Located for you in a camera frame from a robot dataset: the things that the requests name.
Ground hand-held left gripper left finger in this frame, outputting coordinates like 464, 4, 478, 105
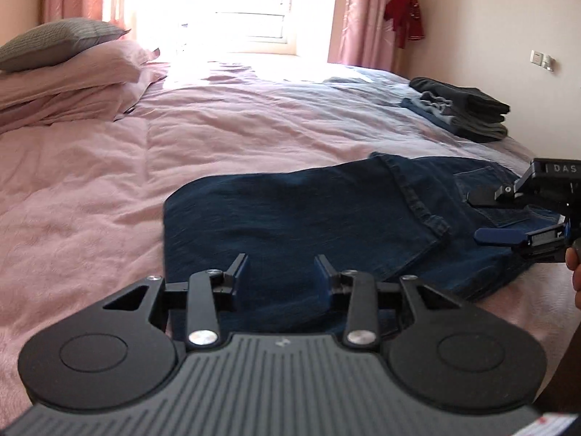
102, 253, 250, 352

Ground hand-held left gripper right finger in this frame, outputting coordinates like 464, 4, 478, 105
314, 254, 473, 351

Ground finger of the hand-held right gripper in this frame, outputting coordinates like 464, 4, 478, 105
473, 228, 530, 247
467, 182, 524, 208

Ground blue denim pants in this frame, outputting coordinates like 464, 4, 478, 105
162, 152, 564, 336

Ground dark grey folded pants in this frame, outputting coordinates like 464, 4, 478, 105
409, 77, 512, 124

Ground person's right hand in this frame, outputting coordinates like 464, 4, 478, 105
565, 246, 581, 310

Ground blue folded garment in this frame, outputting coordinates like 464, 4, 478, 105
401, 97, 457, 129

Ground red hanging garment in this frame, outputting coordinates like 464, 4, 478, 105
384, 0, 426, 49

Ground window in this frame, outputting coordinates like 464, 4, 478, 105
125, 0, 342, 57

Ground grey pillow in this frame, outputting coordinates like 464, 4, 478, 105
0, 17, 132, 74

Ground white wall switch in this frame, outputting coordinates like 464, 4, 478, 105
529, 49, 556, 72

